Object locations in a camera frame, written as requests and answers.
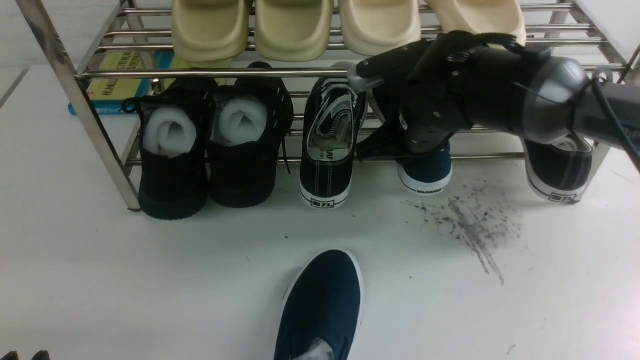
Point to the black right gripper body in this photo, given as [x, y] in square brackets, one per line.
[443, 86]

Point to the navy slip-on shoe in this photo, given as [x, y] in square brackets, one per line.
[425, 167]
[322, 310]

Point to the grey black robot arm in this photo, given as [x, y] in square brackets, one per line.
[561, 100]

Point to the stainless steel shoe rack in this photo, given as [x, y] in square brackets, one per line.
[570, 24]

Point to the cream foam slipper right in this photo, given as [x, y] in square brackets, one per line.
[481, 17]

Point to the cream foam slipper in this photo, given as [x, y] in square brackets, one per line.
[372, 27]
[481, 17]

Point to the cream foam slipper left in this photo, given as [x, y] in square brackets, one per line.
[372, 27]

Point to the black canvas sneaker middle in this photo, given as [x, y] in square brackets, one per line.
[333, 117]

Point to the black canvas sneaker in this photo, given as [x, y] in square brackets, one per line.
[333, 117]
[558, 172]

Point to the black canvas sneaker right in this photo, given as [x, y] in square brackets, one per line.
[558, 172]

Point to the olive foam slipper right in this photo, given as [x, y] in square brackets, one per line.
[292, 30]

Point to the olive foam slipper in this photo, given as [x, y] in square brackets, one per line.
[292, 30]
[210, 30]

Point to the black high-top shoe right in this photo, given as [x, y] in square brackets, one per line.
[247, 135]

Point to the black high-top shoe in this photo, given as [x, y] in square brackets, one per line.
[247, 135]
[172, 142]

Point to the olive foam slipper left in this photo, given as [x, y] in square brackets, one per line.
[210, 30]

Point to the black high-top shoe left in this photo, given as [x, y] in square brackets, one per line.
[172, 142]

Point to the yellow blue book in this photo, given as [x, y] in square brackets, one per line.
[107, 95]

